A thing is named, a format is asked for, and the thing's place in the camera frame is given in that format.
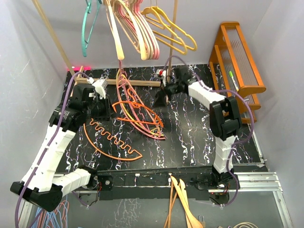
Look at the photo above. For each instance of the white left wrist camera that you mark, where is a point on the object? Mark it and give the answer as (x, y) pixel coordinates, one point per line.
(100, 86)

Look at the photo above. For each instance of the orange wooden shelf rack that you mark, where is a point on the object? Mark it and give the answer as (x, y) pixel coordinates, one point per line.
(230, 52)

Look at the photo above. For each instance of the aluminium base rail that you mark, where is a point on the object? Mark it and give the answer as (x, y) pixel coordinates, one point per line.
(258, 181)

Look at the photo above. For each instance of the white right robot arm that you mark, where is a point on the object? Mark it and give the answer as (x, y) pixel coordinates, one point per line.
(224, 116)

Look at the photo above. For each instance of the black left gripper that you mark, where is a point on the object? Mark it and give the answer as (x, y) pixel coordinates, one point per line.
(108, 109)

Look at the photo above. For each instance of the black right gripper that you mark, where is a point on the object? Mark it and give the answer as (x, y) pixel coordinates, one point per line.
(159, 100)

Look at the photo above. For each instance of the green white marker pen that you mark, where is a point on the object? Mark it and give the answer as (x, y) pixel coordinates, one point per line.
(234, 81)

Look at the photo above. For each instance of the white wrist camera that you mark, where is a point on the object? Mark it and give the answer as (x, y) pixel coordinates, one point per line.
(100, 86)
(162, 75)

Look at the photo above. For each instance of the yellow velvet hanger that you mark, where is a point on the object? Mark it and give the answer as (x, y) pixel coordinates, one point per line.
(174, 41)
(190, 42)

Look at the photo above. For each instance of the wooden hangers on floor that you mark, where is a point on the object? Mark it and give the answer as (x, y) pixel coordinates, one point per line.
(178, 191)

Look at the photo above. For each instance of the pink tape strip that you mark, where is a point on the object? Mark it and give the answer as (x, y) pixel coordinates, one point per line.
(79, 68)

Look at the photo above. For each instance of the orange thin hanger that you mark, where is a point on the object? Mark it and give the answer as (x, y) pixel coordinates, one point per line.
(134, 111)

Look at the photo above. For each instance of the pink plastic hanger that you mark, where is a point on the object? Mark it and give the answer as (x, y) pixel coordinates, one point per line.
(153, 51)
(136, 28)

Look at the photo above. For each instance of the wooden clothes rack frame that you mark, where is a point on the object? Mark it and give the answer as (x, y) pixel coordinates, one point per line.
(82, 80)

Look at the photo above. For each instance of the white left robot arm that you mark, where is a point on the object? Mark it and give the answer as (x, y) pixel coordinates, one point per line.
(39, 186)

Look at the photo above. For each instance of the blue wire hangers pile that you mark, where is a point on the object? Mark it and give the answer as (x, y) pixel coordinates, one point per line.
(58, 218)

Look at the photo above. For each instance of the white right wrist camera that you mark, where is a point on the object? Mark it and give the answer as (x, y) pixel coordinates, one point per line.
(162, 75)

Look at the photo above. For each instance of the teal thin hanger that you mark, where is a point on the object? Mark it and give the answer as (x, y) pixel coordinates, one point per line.
(85, 32)

